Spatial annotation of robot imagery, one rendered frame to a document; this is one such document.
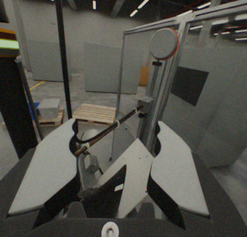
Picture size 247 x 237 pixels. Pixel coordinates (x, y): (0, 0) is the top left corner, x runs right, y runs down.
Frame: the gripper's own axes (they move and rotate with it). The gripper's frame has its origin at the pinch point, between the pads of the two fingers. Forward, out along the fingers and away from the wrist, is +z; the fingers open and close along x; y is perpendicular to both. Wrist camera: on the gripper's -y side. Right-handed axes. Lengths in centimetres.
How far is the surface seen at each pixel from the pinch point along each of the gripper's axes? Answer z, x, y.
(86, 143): 16.2, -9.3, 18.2
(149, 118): 62, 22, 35
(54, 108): 250, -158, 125
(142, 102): 54, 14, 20
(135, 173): 28, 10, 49
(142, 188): 21, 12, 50
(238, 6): 49, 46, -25
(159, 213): 28, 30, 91
